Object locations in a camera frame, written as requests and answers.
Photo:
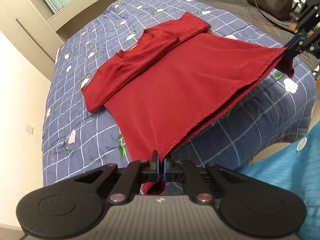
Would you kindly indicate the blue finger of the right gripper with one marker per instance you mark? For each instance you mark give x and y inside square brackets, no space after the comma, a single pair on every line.
[296,38]
[294,47]

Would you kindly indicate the blue plaid floral quilt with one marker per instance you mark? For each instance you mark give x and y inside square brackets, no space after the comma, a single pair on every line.
[76,139]

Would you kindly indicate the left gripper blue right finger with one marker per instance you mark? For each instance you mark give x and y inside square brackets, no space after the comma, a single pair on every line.
[167,169]

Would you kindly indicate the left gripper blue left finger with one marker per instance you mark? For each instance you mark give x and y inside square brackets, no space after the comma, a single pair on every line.
[154,166]

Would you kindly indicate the white wall socket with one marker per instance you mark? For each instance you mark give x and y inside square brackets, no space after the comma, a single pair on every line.
[29,129]

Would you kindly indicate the blue striped sleeve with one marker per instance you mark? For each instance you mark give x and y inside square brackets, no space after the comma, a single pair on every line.
[296,169]

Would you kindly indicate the beige wardrobe cabinet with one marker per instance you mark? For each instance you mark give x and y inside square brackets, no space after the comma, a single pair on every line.
[37,33]

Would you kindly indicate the red knit shirt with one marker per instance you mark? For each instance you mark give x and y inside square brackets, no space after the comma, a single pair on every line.
[175,81]

